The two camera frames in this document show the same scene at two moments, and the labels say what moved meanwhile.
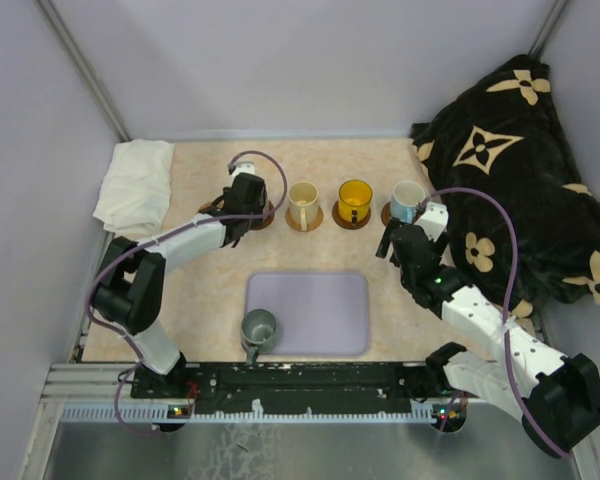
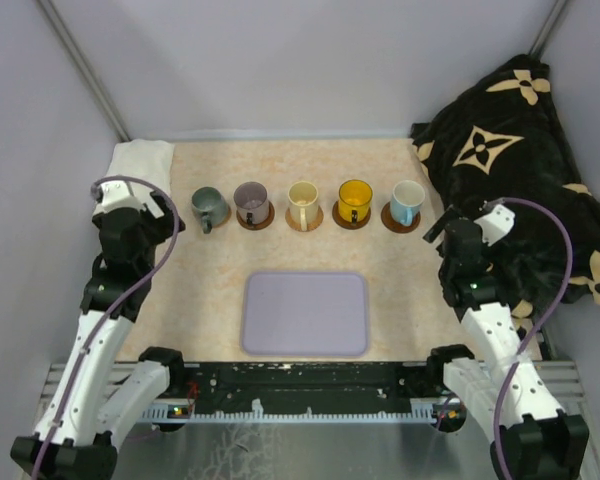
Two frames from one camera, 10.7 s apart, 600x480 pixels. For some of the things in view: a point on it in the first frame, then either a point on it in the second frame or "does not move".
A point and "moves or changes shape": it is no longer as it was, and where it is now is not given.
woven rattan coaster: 220,205 moves or changes shape
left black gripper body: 257,210 → 158,229
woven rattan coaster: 310,226 does not move
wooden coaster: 347,224 does not move
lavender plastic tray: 317,313 does not move
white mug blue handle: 406,195 does not move
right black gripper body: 385,243 → 439,226
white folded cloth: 134,197 does not move
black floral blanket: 501,135 does not move
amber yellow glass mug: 354,197 does not move
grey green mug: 258,332 → 211,206
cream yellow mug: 303,203 does not move
